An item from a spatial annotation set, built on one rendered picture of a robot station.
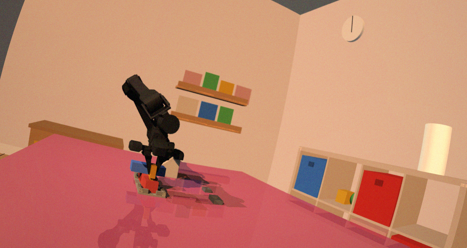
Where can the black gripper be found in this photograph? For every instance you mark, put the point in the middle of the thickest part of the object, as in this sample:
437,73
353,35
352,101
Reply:
137,146

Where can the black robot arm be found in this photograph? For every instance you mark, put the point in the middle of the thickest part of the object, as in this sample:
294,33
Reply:
154,114

